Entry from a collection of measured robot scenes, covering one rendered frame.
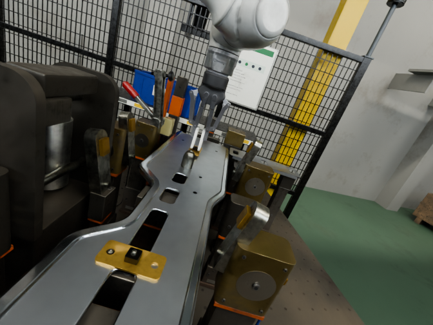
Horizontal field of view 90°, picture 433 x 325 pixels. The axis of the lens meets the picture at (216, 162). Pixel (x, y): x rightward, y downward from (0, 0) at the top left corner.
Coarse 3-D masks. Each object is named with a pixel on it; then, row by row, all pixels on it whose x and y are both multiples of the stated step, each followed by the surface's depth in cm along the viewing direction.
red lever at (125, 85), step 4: (124, 84) 65; (128, 84) 66; (124, 88) 66; (128, 88) 66; (132, 88) 66; (128, 92) 66; (132, 92) 66; (136, 92) 67; (132, 96) 66; (136, 96) 66; (136, 100) 67; (140, 100) 67; (140, 104) 67; (144, 104) 67; (144, 108) 68; (148, 108) 68; (148, 112) 68; (152, 112) 68; (152, 116) 68
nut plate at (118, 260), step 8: (112, 240) 30; (104, 248) 28; (112, 248) 29; (120, 248) 29; (128, 248) 30; (136, 248) 30; (96, 256) 27; (104, 256) 27; (112, 256) 28; (120, 256) 28; (128, 256) 27; (136, 256) 28; (144, 256) 29; (152, 256) 30; (160, 256) 30; (104, 264) 27; (112, 264) 27; (120, 264) 27; (128, 264) 27; (136, 264) 28; (144, 264) 28; (160, 264) 29; (128, 272) 27; (136, 272) 27; (144, 272) 27; (152, 272) 28; (160, 272) 28; (152, 280) 27
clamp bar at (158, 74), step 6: (156, 72) 63; (162, 72) 63; (156, 78) 63; (162, 78) 64; (168, 78) 64; (156, 84) 64; (162, 84) 66; (156, 90) 64; (162, 90) 67; (156, 96) 65; (162, 96) 68; (156, 102) 66; (162, 102) 68; (156, 108) 66; (162, 108) 69; (156, 114) 67; (162, 114) 70; (162, 120) 71
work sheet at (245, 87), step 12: (264, 48) 108; (240, 60) 111; (252, 60) 110; (264, 60) 110; (240, 72) 113; (252, 72) 112; (264, 72) 112; (228, 84) 115; (240, 84) 115; (252, 84) 114; (264, 84) 114; (228, 96) 117; (240, 96) 117; (252, 96) 116; (252, 108) 118
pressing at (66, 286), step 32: (160, 160) 59; (224, 160) 75; (160, 192) 45; (192, 192) 49; (224, 192) 54; (128, 224) 34; (192, 224) 39; (64, 256) 26; (192, 256) 32; (32, 288) 22; (64, 288) 23; (96, 288) 24; (160, 288) 26; (192, 288) 28; (0, 320) 19; (32, 320) 20; (64, 320) 20; (128, 320) 22; (160, 320) 23; (192, 320) 25
